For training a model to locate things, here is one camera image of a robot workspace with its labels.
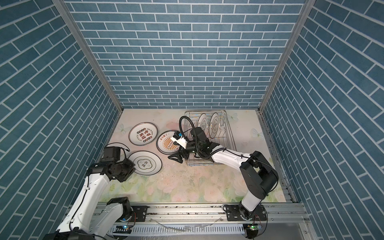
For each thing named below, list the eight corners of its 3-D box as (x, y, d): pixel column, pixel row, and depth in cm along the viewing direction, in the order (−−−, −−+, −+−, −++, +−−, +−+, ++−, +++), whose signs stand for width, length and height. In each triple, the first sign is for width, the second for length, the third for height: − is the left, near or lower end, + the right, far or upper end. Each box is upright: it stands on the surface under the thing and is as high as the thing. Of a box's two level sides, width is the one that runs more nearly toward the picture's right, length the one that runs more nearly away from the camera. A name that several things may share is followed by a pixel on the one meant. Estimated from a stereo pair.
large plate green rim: (127, 145, 101) (125, 142, 99) (134, 124, 113) (133, 122, 111) (154, 145, 102) (153, 142, 99) (159, 125, 113) (158, 122, 111)
